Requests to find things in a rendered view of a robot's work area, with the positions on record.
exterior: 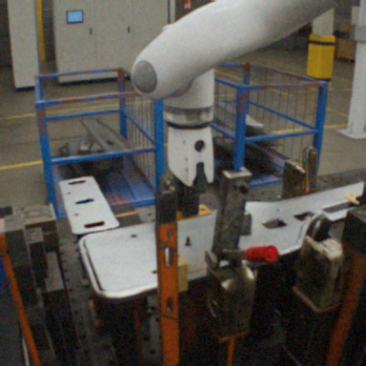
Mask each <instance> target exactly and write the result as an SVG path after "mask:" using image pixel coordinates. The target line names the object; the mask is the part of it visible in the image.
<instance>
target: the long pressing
mask: <svg viewBox="0 0 366 366"><path fill-rule="evenodd" d="M363 187H364V182H360V183H357V184H354V185H349V186H345V187H342V188H337V189H333V190H329V191H325V192H321V193H313V194H308V195H305V196H300V197H296V198H292V199H287V200H283V201H278V202H248V203H246V207H245V210H247V211H249V212H250V213H251V215H252V218H253V224H252V233H251V234H249V235H241V236H240V237H239V243H238V246H239V247H240V248H241V250H246V249H248V248H249V247H251V246H264V245H274V246H276V247H277V249H278V252H279V257H278V260H280V259H283V258H287V257H291V256H294V255H297V253H298V250H299V247H300V244H301V243H302V240H303V237H304V234H305V232H306V230H307V227H308V224H309V221H310V220H311V219H307V220H304V221H301V220H298V219H296V218H295V217H294V215H298V214H305V213H313V214H317V213H325V214H326V215H327V216H328V217H329V218H330V219H331V220H332V222H333V223H332V225H334V224H336V223H339V222H342V221H345V219H346V214H347V210H351V209H353V208H351V209H347V210H343V211H340V212H336V213H326V212H325V211H323V210H322V209H324V208H328V207H332V206H334V205H339V204H342V203H347V202H353V201H351V200H349V199H347V198H345V197H343V195H345V194H348V193H354V194H356V195H358V196H360V195H362V192H363ZM353 203H354V202H353ZM354 204H356V203H354ZM356 205H357V204H356ZM354 208H357V207H354ZM277 210H280V211H281V212H278V211H277ZM210 211H211V212H212V214H209V215H205V216H200V217H196V218H191V219H186V220H182V221H178V253H181V255H182V256H183V257H184V259H185V260H186V262H187V263H188V287H189V286H191V285H194V284H198V283H201V282H205V281H206V263H205V262H204V258H205V252H206V251H208V250H211V249H212V247H213V240H214V226H215V220H216V212H217V209H214V210H210ZM274 221H281V222H284V223H285V224H286V225H285V226H281V227H276V228H274V229H272V230H269V229H267V228H265V227H264V226H263V224H266V223H270V222H274ZM155 222H156V221H153V222H149V223H144V224H139V225H134V226H130V227H125V228H120V229H116V230H111V231H106V232H102V233H98V234H97V233H93V234H87V235H85V236H84V237H82V238H81V239H80V241H79V242H78V245H77V249H78V252H79V254H80V257H81V261H82V264H83V267H84V270H85V273H86V277H87V279H88V281H89V284H90V287H91V293H92V295H93V296H94V297H95V298H96V299H98V300H99V301H102V302H105V303H109V304H119V303H123V302H127V301H131V300H137V299H140V298H143V297H147V296H151V295H157V274H154V273H153V271H157V267H156V237H155ZM133 235H136V237H132V236H133ZM188 236H189V237H190V238H191V244H192V245H191V246H186V244H187V237H188Z"/></svg>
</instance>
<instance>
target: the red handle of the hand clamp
mask: <svg viewBox="0 0 366 366"><path fill-rule="evenodd" d="M278 257H279V252H278V249H277V247H276V246H274V245H264V246H251V247H249V248H248V249H246V250H238V251H222V254H221V259H220V261H226V260H248V261H250V262H255V263H273V262H275V261H277V260H278Z"/></svg>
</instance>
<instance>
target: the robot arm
mask: <svg viewBox="0 0 366 366"><path fill-rule="evenodd" d="M343 1H344V2H345V1H346V0H217V1H213V2H212V3H211V4H209V5H207V6H206V5H205V6H203V7H201V8H200V9H199V10H195V11H193V12H191V13H190V14H187V15H185V16H184V18H182V19H181V20H178V21H177V22H176V23H174V24H171V25H167V26H165V27H162V33H160V35H159V36H158V37H157V38H156V39H155V40H154V41H153V42H151V44H150V45H149V46H148V47H147V48H146V49H144V50H143V51H142V52H141V53H140V54H139V56H138V57H137V59H136V61H135V62H134V65H133V66H132V83H133V87H134V89H135V90H136V92H139V93H140V94H141V95H142V96H144V97H147V98H149V99H163V103H164V119H165V120H167V126H169V127H170V128H169V166H170V169H171V170H172V171H173V173H174V174H175V175H176V188H177V190H178V191H179V192H177V209H178V210H179V211H182V208H183V216H184V217H188V216H193V215H198V214H199V201H200V196H201V194H202V193H206V187H205V180H206V181H207V182H209V183H211V182H213V180H214V151H213V140H212V132H211V128H210V127H209V126H211V123H210V120H212V119H213V110H214V68H216V67H218V66H220V65H221V64H222V63H226V62H228V61H230V60H232V59H234V58H236V57H237V56H239V57H240V56H242V55H243V54H245V53H247V52H250V51H255V50H257V49H259V48H264V47H267V46H268V45H270V44H273V43H275V42H276V41H277V40H281V39H283V37H285V36H288V35H289V34H290V33H293V32H294V31H295V30H298V29H300V28H301V27H303V26H305V25H306V24H308V23H310V22H311V21H313V20H315V19H316V18H317V17H318V16H320V15H322V14H323V13H325V12H327V11H329V10H331V9H333V8H334V7H336V6H337V5H339V4H340V3H343ZM204 179H205V180H204ZM194 185H196V186H195V187H192V186H194Z"/></svg>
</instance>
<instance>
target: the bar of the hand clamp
mask: <svg viewBox="0 0 366 366"><path fill-rule="evenodd" d="M215 174H216V175H217V176H218V177H219V178H220V179H221V184H220V191H219V198H218V205H217V212H216V220H215V226H214V234H213V247H212V250H213V253H214V255H215V257H216V269H217V270H219V265H220V259H221V254H222V250H225V249H226V251H237V248H238V243H239V237H240V233H241V227H242V222H243V216H244V212H245V207H246V201H247V196H248V190H249V186H250V180H251V174H250V173H249V172H248V171H246V170H245V169H244V168H240V171H239V172H238V173H237V172H235V171H234V164H233V163H232V162H231V161H229V160H225V161H222V162H220V163H219V164H218V165H217V167H216V169H215ZM227 262H228V263H229V265H230V266H234V264H235V260H227Z"/></svg>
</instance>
